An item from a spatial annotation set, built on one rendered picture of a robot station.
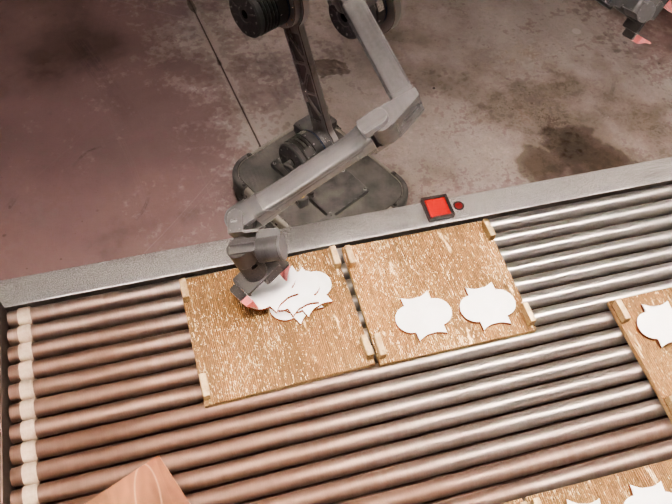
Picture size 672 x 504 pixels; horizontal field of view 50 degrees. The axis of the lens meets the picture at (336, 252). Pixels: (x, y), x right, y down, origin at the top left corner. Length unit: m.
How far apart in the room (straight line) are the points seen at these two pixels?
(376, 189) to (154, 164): 1.05
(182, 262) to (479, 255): 0.78
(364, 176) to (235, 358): 1.42
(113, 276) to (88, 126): 1.75
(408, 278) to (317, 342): 0.30
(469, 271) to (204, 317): 0.69
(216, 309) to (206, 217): 1.38
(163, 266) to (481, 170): 1.89
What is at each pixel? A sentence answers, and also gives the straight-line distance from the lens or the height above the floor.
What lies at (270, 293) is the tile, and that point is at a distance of 1.77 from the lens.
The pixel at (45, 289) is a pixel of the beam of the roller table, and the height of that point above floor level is 0.92.
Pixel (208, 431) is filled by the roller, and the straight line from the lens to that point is 1.69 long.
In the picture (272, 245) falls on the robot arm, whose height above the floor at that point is 1.22.
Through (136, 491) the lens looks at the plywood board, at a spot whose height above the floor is 1.04.
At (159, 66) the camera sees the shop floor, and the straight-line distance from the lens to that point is 3.84.
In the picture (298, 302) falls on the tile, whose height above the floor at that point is 0.97.
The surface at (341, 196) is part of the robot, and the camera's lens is 2.88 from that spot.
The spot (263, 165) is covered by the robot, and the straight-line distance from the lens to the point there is 3.00.
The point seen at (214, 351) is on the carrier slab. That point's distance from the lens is 1.75.
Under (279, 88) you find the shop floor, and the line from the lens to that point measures 3.67.
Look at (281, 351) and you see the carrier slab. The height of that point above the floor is 0.94.
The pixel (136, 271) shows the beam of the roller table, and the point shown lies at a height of 0.91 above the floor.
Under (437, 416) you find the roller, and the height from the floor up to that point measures 0.92.
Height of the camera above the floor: 2.50
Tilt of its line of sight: 55 degrees down
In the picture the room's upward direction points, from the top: 5 degrees clockwise
